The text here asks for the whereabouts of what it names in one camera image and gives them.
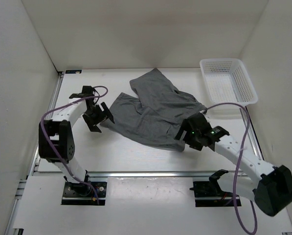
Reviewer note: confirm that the aluminium table edge rail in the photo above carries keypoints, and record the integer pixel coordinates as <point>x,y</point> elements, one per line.
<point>126,174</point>

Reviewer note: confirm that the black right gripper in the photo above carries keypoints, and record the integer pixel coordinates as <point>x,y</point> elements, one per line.
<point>186,126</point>

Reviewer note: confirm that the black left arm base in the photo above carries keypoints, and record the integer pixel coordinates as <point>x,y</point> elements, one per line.
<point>81,195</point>

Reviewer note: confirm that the white perforated plastic basket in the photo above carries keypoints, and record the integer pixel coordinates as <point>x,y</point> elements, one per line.
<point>227,80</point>

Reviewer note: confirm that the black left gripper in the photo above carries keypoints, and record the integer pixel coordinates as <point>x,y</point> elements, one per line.
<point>103,115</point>

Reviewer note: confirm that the grey drawstring shorts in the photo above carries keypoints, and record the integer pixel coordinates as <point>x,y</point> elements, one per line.
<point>153,118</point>

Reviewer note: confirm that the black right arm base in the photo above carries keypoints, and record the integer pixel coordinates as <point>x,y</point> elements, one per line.
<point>209,194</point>

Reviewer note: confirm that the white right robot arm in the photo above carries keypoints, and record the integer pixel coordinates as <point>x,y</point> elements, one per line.
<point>268,186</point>

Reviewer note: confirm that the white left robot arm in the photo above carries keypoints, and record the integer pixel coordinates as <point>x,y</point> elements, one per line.
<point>56,141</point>

